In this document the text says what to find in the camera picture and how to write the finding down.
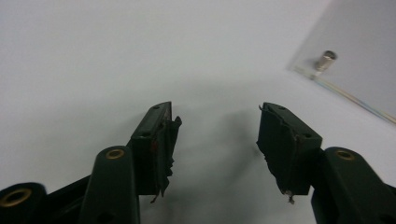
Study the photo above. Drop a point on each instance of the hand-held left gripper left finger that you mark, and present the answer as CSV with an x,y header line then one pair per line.
x,y
149,149

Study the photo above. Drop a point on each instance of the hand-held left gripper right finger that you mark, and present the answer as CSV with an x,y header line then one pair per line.
x,y
286,149

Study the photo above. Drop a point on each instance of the clear acrylic panel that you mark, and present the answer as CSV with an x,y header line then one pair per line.
x,y
364,37

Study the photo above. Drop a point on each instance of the small metal standoff screw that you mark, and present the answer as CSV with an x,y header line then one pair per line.
x,y
325,60

